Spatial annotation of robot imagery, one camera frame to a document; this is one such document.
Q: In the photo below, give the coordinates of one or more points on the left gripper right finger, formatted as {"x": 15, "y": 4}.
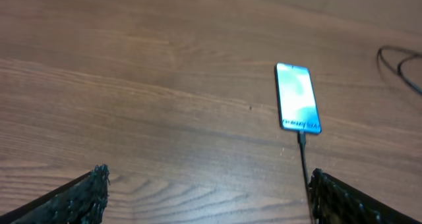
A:
{"x": 333, "y": 201}

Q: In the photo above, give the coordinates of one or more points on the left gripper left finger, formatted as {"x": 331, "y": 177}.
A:
{"x": 82, "y": 200}

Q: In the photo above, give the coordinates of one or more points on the Samsung Galaxy smartphone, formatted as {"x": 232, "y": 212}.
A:
{"x": 296, "y": 99}

